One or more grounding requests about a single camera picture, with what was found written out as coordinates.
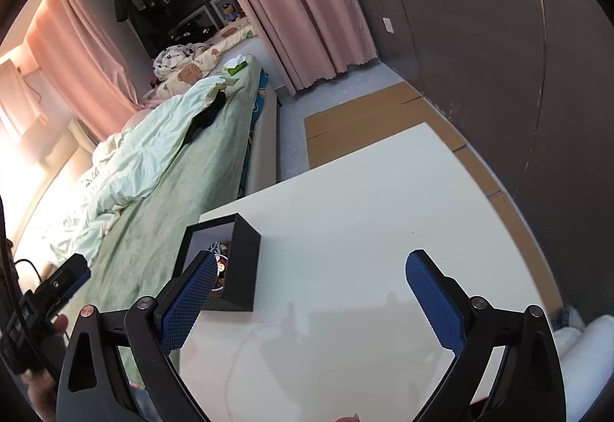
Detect black garment on bed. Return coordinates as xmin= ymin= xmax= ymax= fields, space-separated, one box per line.
xmin=182 ymin=91 xmax=227 ymax=146

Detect white wall switch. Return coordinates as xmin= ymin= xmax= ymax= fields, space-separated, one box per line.
xmin=382 ymin=17 xmax=394 ymax=33

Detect floral bear pillow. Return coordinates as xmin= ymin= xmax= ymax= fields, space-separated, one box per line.
xmin=142 ymin=23 xmax=256 ymax=108

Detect left hand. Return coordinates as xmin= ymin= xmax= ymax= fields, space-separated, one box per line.
xmin=26 ymin=313 xmax=71 ymax=422

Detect green bed blanket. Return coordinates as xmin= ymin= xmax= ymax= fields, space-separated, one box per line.
xmin=50 ymin=54 xmax=266 ymax=396

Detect black jewelry box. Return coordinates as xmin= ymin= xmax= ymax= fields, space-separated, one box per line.
xmin=173 ymin=213 xmax=261 ymax=312

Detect plush toy on sill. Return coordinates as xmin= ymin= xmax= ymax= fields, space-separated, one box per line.
xmin=222 ymin=3 xmax=243 ymax=25

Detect left pink curtain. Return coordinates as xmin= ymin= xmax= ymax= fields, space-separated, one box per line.
xmin=25 ymin=0 xmax=139 ymax=139

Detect black white patterned blanket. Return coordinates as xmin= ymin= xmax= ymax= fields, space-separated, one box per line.
xmin=153 ymin=43 xmax=210 ymax=81

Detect brown cardboard sheet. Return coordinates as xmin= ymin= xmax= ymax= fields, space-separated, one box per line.
xmin=305 ymin=82 xmax=563 ymax=314

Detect pale green duvet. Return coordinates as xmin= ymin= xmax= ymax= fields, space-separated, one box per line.
xmin=47 ymin=75 xmax=238 ymax=263

